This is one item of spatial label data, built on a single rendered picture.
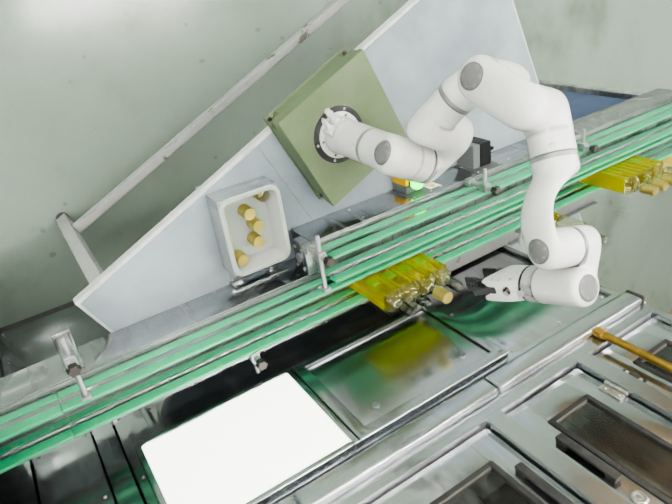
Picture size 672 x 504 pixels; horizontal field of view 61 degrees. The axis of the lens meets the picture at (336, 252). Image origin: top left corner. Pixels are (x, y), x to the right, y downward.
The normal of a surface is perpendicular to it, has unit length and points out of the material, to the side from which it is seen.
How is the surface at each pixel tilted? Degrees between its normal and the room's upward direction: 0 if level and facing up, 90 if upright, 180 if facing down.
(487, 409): 90
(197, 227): 0
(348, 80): 2
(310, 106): 2
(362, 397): 90
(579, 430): 90
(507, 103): 78
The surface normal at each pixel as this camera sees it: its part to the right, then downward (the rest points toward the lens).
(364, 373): -0.12, -0.88
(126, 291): 0.53, 0.33
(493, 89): -0.73, 0.07
